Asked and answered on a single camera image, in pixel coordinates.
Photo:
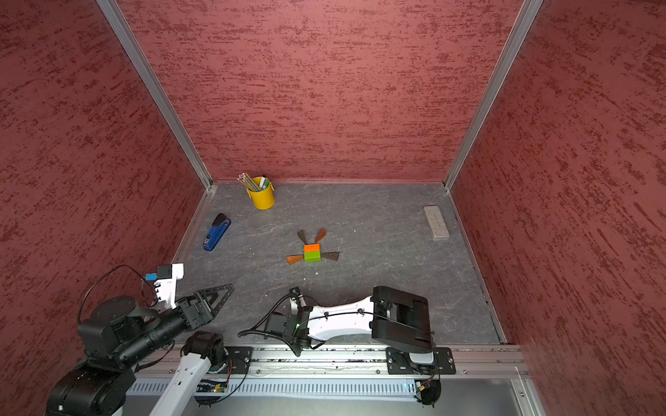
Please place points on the yellow pencil cup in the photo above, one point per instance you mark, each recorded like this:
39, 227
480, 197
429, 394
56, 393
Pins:
265, 199

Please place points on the orange brown triangle block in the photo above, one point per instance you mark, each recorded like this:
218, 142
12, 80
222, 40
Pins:
295, 259

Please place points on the grey eraser block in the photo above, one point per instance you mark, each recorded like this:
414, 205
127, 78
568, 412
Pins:
436, 223

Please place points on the white slotted cable duct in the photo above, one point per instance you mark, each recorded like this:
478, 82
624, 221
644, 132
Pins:
370, 389

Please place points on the left aluminium corner post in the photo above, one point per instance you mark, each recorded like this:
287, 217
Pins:
118, 23

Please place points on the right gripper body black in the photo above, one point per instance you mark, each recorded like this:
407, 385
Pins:
290, 339

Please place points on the green white marker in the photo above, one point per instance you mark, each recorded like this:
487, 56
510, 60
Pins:
263, 182

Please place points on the aluminium corner post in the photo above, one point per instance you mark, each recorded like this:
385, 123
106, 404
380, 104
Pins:
517, 35
118, 23

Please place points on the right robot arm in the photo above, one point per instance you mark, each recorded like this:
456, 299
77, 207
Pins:
397, 319

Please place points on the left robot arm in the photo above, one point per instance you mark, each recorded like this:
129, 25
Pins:
120, 334

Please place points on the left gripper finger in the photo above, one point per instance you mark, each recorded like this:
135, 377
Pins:
216, 292
216, 301

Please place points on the green rectangular block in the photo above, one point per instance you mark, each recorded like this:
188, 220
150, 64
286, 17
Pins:
312, 256

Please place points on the aluminium mounting rail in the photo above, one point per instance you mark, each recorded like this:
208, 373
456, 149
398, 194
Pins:
340, 361

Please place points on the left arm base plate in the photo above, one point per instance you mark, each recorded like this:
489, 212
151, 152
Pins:
231, 360

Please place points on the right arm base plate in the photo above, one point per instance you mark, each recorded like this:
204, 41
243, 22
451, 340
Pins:
438, 362

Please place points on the reddish brown triangle block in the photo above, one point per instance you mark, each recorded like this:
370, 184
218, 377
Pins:
320, 236

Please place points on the blue stapler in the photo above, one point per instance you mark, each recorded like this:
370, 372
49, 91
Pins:
218, 228

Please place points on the right aluminium corner post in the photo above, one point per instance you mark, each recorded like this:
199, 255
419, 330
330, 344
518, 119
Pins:
517, 35

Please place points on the dark wood triangle block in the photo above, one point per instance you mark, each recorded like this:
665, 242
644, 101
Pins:
333, 256

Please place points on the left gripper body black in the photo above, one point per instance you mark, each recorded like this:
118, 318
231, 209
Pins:
194, 320

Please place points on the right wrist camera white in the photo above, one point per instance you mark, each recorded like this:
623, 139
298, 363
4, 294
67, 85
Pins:
298, 302

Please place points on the pencils in cup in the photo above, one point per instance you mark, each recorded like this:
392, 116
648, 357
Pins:
249, 183

